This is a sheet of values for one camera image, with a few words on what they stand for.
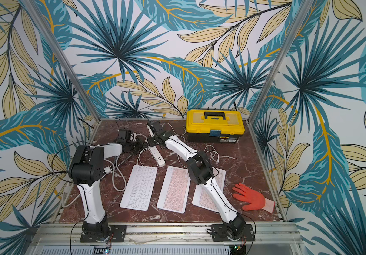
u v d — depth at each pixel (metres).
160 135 0.79
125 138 0.84
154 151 1.00
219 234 0.73
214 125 0.95
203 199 0.84
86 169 0.55
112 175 0.88
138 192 0.85
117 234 0.74
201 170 0.65
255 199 0.84
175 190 0.87
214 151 1.02
